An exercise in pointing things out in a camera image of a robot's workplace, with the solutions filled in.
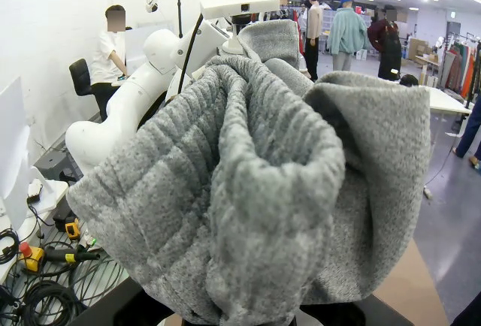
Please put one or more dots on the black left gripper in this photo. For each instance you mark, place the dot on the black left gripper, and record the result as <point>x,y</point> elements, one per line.
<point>241,20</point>

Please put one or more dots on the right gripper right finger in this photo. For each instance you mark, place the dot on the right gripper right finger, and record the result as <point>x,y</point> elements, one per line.
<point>357,313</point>

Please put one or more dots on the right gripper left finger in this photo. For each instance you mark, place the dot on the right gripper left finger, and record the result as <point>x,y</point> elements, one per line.
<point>127,303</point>

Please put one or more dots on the grey training pants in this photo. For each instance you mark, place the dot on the grey training pants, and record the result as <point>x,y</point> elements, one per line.
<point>244,191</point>

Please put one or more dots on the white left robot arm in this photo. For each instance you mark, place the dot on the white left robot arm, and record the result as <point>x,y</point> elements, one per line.
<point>124,97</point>

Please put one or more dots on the mannequin in beige top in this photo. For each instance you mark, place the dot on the mannequin in beige top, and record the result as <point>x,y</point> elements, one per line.
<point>313,29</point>

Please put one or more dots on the white desk monitor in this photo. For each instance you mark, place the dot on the white desk monitor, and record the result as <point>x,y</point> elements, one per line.
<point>144,48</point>

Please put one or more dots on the yellow emergency stop box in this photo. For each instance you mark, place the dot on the yellow emergency stop box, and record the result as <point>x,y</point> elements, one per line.
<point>32,258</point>

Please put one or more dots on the mannequin in teal fleece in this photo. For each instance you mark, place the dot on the mannequin in teal fleece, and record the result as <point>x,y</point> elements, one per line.
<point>347,33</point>

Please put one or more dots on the seated person in white shirt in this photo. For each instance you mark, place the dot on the seated person in white shirt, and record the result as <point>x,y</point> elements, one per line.
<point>109,55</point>

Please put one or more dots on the white power strip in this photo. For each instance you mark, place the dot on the white power strip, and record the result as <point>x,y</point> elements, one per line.
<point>428,192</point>

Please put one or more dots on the figure in maroon top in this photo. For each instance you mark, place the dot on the figure in maroon top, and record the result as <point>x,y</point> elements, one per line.
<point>387,44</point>

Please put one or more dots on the black box on floor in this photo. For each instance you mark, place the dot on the black box on floor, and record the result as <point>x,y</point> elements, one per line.
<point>52,160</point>

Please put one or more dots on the black office chair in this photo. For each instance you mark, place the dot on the black office chair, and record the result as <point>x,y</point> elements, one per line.
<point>80,76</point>

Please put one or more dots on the black cap with flat brim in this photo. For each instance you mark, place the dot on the black cap with flat brim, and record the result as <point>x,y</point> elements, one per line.
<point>409,80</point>

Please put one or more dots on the stacked cardboard boxes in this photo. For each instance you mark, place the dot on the stacked cardboard boxes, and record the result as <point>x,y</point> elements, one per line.
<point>421,50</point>

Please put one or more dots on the white panel with stand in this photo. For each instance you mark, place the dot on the white panel with stand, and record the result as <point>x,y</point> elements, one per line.
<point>13,153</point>

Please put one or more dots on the figure in blue jeans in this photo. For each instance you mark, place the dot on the figure in blue jeans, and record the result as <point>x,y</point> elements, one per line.
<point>471,130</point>

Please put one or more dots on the white table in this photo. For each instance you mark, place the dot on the white table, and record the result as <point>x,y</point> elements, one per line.
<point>447,100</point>

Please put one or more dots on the rack of colourful clothes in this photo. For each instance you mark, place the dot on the rack of colourful clothes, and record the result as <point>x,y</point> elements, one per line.
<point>464,67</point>

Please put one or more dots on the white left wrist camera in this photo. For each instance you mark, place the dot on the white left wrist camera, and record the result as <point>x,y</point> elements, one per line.
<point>240,5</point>

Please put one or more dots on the white camera on black stand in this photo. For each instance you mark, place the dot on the white camera on black stand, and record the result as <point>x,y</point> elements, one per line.
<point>151,1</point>

